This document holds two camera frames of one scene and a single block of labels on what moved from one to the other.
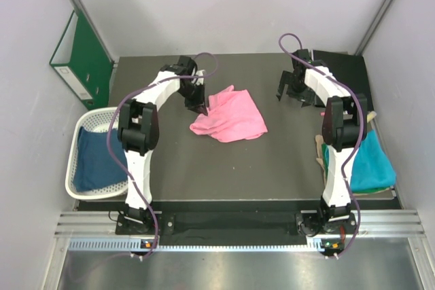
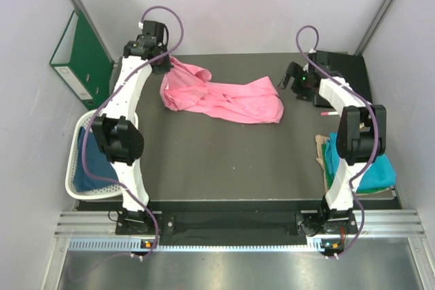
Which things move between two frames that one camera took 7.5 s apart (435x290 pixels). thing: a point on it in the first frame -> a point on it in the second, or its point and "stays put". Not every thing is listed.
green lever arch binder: x=82 y=64 stays put
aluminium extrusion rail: x=83 y=223 stays put
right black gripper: x=306 y=96 stays put
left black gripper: x=197 y=104 -> x=164 y=68
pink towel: x=231 y=117 -> x=188 y=89
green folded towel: x=324 y=149 stays put
